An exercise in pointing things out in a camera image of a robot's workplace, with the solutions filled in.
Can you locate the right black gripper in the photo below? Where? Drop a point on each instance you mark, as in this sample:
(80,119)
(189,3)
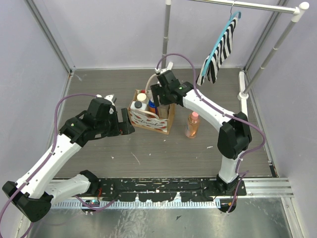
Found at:
(155,89)

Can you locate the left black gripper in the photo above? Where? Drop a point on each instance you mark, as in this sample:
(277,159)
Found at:
(118,123)

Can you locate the blue cap orange bottle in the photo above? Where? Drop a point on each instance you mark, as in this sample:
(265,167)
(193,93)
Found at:
(152,107)

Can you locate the white bottle grey cap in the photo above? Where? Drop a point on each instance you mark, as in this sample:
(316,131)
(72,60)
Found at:
(139,107)

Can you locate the pink cap lotion bottle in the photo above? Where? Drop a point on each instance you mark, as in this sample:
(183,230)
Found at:
(192,125)

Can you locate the clear bottle grey cap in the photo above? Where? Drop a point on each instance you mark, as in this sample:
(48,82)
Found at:
(163,111)

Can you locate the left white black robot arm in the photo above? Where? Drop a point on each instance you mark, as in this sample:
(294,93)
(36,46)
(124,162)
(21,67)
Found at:
(32,194)

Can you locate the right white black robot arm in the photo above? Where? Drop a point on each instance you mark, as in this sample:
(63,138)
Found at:
(234,136)

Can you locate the cream cap bottle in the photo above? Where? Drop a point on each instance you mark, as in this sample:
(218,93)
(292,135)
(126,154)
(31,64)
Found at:
(143,98)

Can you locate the black white striped cloth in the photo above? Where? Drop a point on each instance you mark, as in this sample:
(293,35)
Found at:
(220,52)

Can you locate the blue clothes hanger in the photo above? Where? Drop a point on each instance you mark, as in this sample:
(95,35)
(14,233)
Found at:
(220,39)

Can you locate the metal clothes rack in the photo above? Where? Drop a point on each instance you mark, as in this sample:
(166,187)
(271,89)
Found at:
(246,84)

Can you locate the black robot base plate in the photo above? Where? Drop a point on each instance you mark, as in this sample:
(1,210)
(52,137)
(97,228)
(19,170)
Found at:
(163,189)

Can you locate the slotted cable duct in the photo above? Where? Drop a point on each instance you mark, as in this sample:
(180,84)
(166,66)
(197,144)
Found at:
(175,204)

